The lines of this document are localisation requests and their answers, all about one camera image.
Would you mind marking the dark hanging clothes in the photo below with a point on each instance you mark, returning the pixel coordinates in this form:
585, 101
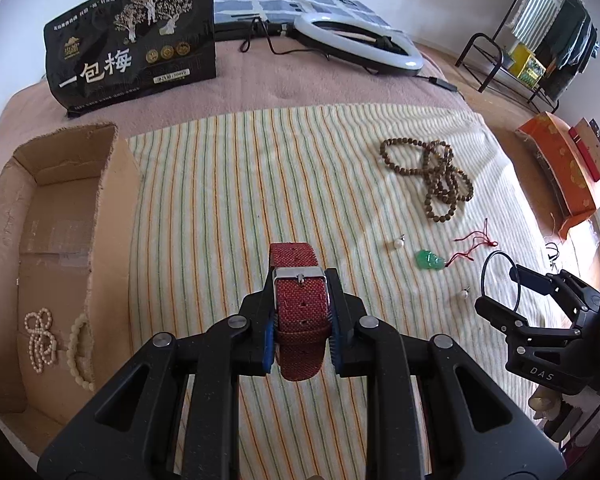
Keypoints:
567, 48

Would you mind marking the cardboard box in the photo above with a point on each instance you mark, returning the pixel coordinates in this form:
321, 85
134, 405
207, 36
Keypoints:
67, 209

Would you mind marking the white ring light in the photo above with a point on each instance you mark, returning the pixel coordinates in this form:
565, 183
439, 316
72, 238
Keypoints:
378, 48

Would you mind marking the dark blue bangle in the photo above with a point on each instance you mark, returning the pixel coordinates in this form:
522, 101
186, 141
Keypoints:
499, 270

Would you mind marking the red strap watch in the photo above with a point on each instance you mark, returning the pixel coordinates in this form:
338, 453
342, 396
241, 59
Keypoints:
301, 305

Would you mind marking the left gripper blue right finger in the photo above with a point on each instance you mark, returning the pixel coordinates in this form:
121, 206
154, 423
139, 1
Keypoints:
432, 411

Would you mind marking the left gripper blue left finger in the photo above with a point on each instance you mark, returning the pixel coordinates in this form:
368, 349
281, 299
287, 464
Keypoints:
171, 411

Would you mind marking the red and beige books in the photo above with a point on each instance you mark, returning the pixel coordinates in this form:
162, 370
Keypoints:
586, 136

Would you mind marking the yellow box on rack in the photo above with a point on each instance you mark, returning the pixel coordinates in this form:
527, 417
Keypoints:
526, 67

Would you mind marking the blue checkered bed sheet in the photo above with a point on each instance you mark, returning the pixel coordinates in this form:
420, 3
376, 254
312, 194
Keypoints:
284, 11

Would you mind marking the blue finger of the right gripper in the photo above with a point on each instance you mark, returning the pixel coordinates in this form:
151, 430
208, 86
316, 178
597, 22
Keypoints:
574, 297
516, 327

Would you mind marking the brown bed cover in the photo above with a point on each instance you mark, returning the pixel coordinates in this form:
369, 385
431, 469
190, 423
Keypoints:
264, 77

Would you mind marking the black clothes rack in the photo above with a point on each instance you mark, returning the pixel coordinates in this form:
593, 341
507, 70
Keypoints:
486, 59

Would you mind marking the striped hanging towel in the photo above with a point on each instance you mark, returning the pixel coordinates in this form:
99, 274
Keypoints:
531, 20

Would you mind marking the striped yellow blanket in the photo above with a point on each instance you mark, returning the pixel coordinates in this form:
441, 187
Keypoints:
216, 192

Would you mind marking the orange cloth covered box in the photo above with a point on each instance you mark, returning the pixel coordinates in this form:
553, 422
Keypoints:
578, 192

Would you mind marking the black snack bag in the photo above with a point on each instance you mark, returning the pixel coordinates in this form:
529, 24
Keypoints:
105, 52

